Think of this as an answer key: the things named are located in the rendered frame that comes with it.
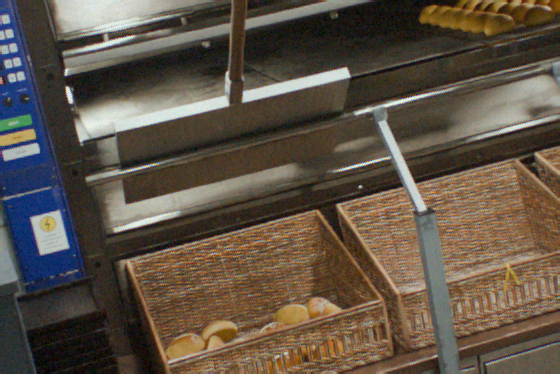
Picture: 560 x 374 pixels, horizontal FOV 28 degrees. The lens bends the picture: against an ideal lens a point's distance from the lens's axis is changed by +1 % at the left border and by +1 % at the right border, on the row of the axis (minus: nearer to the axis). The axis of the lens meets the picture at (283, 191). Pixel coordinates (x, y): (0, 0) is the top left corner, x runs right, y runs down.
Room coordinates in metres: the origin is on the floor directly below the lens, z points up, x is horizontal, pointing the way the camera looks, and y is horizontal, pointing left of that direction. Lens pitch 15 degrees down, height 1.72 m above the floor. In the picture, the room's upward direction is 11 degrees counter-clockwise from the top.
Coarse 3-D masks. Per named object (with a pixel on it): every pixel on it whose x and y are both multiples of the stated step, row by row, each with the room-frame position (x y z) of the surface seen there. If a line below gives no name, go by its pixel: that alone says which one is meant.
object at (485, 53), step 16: (544, 32) 3.13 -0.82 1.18; (480, 48) 3.08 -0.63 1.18; (496, 48) 3.08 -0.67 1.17; (512, 48) 3.09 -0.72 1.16; (528, 48) 3.10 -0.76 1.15; (416, 64) 3.03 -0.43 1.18; (432, 64) 3.04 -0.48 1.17; (448, 64) 3.05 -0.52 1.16; (464, 64) 3.06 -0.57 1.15; (352, 80) 2.99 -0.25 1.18; (368, 80) 3.00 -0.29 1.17; (384, 80) 3.01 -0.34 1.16; (400, 80) 3.02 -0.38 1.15; (80, 144) 2.85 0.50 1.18; (96, 144) 2.84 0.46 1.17; (112, 144) 2.85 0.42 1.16
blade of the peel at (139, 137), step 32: (224, 96) 2.45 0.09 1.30; (256, 96) 2.46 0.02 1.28; (288, 96) 2.48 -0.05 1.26; (320, 96) 2.52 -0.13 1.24; (128, 128) 2.39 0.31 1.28; (160, 128) 2.43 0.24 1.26; (192, 128) 2.47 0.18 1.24; (224, 128) 2.51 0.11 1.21; (256, 128) 2.55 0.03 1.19; (128, 160) 2.49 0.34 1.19; (224, 160) 2.62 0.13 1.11; (256, 160) 2.67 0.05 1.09; (288, 160) 2.72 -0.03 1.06; (128, 192) 2.61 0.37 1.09; (160, 192) 2.65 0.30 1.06
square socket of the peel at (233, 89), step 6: (228, 78) 2.38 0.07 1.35; (228, 84) 2.39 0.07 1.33; (234, 84) 2.38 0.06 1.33; (240, 84) 2.39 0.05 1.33; (228, 90) 2.41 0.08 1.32; (234, 90) 2.40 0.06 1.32; (240, 90) 2.41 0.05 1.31; (228, 96) 2.42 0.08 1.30; (234, 96) 2.42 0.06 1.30; (240, 96) 2.42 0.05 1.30; (228, 102) 2.44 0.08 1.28; (234, 102) 2.44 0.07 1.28
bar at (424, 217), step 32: (544, 64) 2.71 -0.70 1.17; (416, 96) 2.64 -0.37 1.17; (448, 96) 2.65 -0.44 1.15; (288, 128) 2.57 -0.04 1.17; (320, 128) 2.58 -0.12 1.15; (384, 128) 2.59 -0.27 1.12; (160, 160) 2.50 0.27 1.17; (192, 160) 2.52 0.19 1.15; (416, 192) 2.45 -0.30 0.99; (416, 224) 2.41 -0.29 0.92; (448, 320) 2.39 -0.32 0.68; (448, 352) 2.39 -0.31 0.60
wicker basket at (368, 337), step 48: (240, 240) 2.87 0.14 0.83; (288, 240) 2.89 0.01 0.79; (336, 240) 2.77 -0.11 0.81; (144, 288) 2.79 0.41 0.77; (192, 288) 2.81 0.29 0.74; (240, 288) 2.83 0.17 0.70; (288, 288) 2.85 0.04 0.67; (336, 288) 2.86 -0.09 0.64; (240, 336) 2.78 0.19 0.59; (288, 336) 2.42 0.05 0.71; (336, 336) 2.45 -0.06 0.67; (384, 336) 2.50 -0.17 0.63
